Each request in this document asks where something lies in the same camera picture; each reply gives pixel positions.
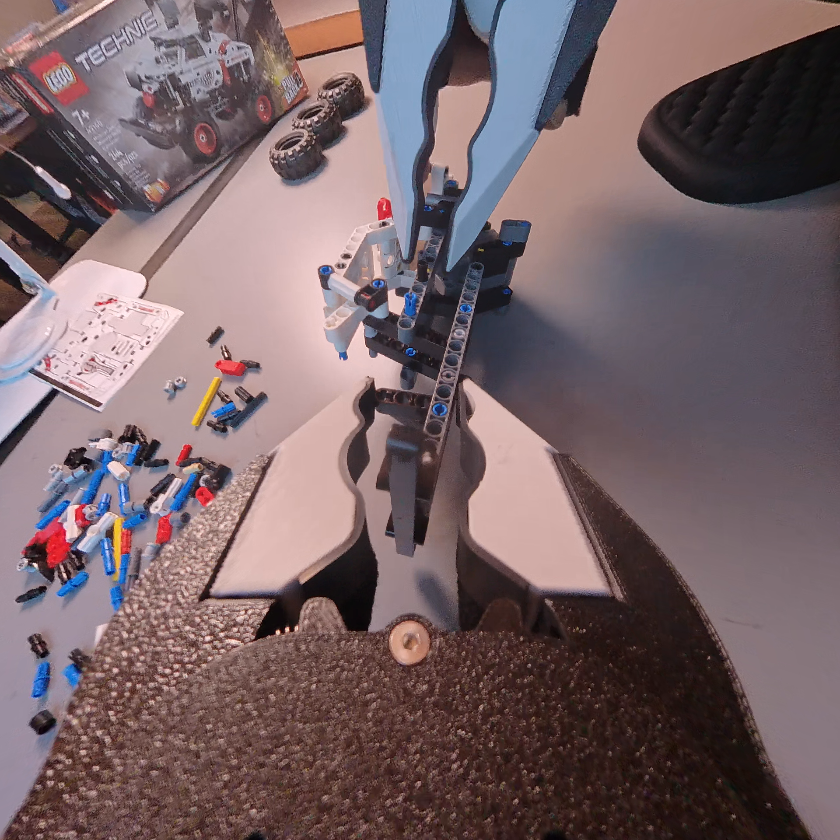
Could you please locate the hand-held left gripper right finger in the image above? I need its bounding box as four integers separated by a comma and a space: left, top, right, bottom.
456, 379, 624, 601

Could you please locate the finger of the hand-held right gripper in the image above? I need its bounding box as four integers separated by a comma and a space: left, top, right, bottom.
445, 0, 578, 274
377, 0, 458, 263

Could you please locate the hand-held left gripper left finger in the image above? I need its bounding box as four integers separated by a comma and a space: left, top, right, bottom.
200, 377, 378, 602

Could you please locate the toy truck chassis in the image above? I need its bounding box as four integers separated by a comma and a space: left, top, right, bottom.
318, 161, 534, 559

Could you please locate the person's right forearm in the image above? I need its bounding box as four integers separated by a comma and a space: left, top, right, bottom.
638, 29, 840, 206

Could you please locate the grey desk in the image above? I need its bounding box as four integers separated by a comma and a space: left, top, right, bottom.
0, 0, 840, 821

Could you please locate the black toy tyre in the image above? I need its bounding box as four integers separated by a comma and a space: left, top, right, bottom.
290, 100, 344, 147
269, 129, 324, 182
318, 72, 366, 120

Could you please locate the wooden board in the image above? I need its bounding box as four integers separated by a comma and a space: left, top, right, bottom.
282, 23, 366, 61

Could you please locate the yellow toy axle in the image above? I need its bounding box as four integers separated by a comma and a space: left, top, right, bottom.
190, 377, 223, 429

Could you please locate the pile of small toy pieces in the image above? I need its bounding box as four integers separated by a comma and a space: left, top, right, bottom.
13, 325, 270, 736

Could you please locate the toy truck box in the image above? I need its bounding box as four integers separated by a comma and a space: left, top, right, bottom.
0, 0, 311, 213

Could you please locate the white sticker sheet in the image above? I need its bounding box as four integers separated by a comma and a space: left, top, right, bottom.
29, 292, 186, 413

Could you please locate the white book stand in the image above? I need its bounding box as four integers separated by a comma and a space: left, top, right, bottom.
0, 164, 150, 447

